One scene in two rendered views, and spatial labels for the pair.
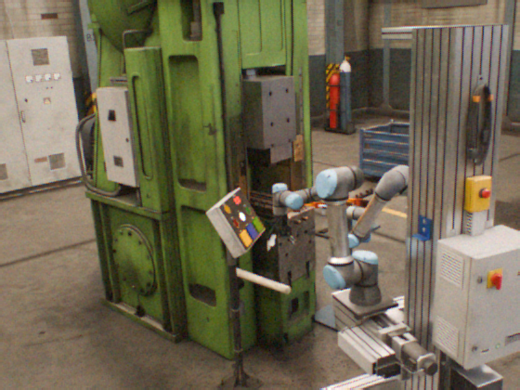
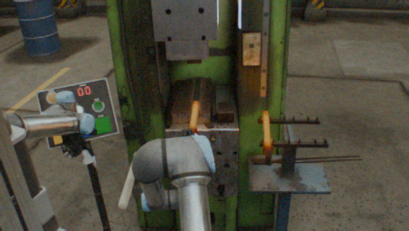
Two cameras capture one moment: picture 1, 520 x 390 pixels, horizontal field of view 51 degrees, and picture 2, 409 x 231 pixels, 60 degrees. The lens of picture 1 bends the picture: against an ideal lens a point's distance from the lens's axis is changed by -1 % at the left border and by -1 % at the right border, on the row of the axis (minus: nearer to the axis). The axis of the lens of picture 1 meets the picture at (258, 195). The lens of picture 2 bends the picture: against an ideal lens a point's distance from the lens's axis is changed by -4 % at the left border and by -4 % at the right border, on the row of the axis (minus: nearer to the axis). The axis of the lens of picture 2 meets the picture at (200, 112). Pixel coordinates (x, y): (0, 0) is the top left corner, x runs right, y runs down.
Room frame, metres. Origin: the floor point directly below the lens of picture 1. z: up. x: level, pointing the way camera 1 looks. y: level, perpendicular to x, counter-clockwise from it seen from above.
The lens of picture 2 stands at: (2.21, -1.47, 1.90)
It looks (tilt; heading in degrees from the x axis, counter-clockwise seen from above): 29 degrees down; 50
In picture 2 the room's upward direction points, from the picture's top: 3 degrees counter-clockwise
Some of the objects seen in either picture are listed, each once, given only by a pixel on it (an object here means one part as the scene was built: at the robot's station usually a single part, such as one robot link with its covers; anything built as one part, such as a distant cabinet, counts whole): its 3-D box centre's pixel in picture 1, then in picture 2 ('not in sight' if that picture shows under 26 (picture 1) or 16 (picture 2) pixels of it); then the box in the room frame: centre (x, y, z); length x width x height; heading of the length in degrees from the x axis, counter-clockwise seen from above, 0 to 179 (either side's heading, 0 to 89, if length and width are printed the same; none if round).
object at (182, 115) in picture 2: (259, 202); (193, 98); (3.39, 0.00, 0.96); 0.42 x 0.20 x 0.09; 47
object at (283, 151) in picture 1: (256, 149); (189, 36); (3.39, 0.00, 1.32); 0.42 x 0.20 x 0.10; 47
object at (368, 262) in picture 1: (364, 266); not in sight; (2.28, -0.47, 0.98); 0.13 x 0.12 x 0.14; 120
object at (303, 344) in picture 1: (293, 342); not in sight; (3.21, -0.19, 0.01); 0.58 x 0.39 x 0.01; 137
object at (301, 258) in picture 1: (266, 237); (204, 137); (3.44, -0.03, 0.69); 0.56 x 0.38 x 0.45; 47
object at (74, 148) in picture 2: (281, 225); (73, 139); (2.64, -0.11, 1.07); 0.09 x 0.08 x 0.12; 22
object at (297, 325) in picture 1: (268, 297); (207, 194); (3.44, -0.03, 0.23); 0.55 x 0.37 x 0.47; 47
